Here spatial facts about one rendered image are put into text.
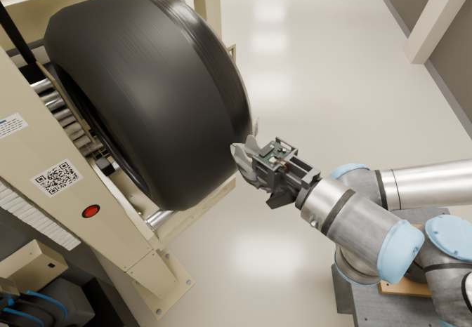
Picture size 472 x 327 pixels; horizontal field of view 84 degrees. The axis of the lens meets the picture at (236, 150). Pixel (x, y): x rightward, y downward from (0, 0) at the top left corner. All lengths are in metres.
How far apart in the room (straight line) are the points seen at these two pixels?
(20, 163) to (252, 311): 1.39
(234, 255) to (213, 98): 1.35
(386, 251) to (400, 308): 0.82
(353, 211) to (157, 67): 0.41
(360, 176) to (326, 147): 1.71
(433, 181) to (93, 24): 0.68
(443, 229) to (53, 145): 1.07
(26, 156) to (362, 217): 0.59
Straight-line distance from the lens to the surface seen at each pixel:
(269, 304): 1.72
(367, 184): 0.60
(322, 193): 0.45
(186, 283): 1.74
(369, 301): 1.21
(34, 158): 0.63
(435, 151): 2.72
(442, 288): 1.05
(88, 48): 0.55
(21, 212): 0.73
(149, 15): 0.59
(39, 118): 0.58
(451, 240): 1.05
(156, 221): 0.88
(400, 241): 0.44
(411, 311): 1.27
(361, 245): 0.44
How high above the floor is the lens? 1.69
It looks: 51 degrees down
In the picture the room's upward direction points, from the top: straight up
